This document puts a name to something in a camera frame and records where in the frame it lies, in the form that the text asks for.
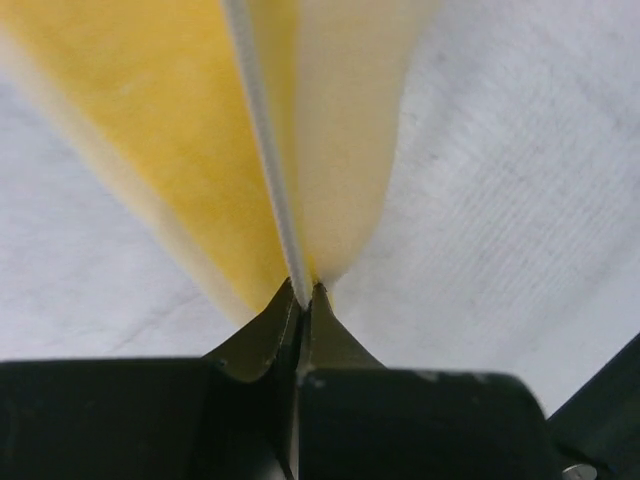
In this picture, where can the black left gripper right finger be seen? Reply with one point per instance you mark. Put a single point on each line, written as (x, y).
(361, 420)

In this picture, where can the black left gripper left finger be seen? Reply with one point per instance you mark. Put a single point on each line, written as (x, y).
(224, 415)

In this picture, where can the yellow cream towel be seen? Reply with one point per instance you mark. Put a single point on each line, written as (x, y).
(256, 138)

